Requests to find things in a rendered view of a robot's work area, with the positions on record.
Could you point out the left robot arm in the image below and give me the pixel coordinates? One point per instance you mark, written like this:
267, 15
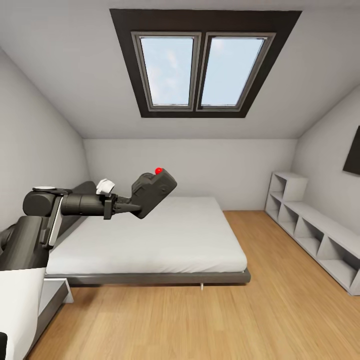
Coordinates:
26, 245

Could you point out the fixed window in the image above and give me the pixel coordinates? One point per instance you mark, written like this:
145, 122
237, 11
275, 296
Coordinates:
200, 63

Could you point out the bookcase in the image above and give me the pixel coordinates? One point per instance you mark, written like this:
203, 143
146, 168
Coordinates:
284, 204

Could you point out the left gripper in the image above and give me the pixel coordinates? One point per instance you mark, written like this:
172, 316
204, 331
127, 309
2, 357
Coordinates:
92, 204

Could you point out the bed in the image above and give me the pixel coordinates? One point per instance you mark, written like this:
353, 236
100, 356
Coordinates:
184, 239

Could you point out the digital camera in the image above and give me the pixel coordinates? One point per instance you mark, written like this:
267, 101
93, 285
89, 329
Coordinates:
149, 190

